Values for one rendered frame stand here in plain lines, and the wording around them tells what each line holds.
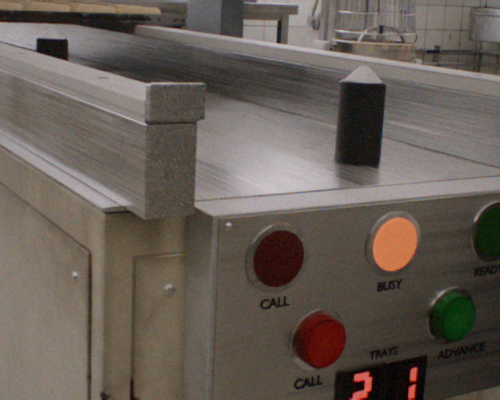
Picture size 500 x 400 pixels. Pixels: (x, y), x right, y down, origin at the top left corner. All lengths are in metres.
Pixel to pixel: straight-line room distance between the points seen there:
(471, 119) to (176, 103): 0.29
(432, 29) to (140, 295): 5.43
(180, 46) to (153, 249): 0.61
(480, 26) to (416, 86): 4.98
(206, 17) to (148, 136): 1.00
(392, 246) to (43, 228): 0.21
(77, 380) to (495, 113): 0.34
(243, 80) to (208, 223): 0.48
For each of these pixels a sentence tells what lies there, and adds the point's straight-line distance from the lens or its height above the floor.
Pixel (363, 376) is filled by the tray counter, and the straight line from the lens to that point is 0.56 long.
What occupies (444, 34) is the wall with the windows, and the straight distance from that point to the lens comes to 5.95.
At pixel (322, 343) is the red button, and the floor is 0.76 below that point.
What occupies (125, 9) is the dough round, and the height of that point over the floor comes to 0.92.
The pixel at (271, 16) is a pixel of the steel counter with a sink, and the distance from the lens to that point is 4.27.
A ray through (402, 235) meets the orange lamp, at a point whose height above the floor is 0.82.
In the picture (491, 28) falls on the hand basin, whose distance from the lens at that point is 5.63.
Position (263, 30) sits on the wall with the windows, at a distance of 5.10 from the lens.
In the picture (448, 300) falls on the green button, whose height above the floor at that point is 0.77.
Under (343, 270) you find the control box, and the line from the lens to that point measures 0.52.
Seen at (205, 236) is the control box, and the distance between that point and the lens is 0.48.
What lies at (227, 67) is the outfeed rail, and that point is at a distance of 0.98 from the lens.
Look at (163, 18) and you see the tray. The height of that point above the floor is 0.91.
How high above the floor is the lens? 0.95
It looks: 13 degrees down
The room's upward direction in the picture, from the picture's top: 3 degrees clockwise
